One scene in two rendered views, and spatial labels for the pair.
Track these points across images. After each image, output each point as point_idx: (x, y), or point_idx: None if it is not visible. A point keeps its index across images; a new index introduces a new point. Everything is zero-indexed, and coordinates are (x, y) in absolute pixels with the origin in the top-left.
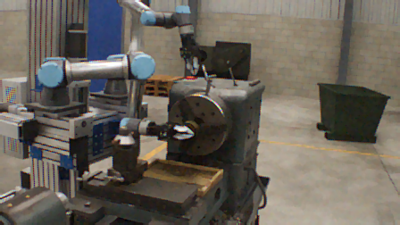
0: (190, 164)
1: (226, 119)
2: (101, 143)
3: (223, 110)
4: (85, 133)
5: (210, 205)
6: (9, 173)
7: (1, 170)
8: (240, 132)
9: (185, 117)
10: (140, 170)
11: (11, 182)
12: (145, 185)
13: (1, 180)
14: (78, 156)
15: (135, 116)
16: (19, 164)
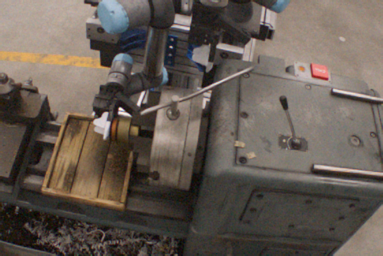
0: (128, 165)
1: (155, 167)
2: (169, 55)
3: (161, 153)
4: (102, 39)
5: (102, 215)
6: (304, 8)
7: (305, 0)
8: (198, 203)
9: (138, 113)
10: (18, 119)
11: (288, 18)
12: (3, 132)
13: (284, 9)
14: (102, 55)
15: (146, 60)
16: (328, 7)
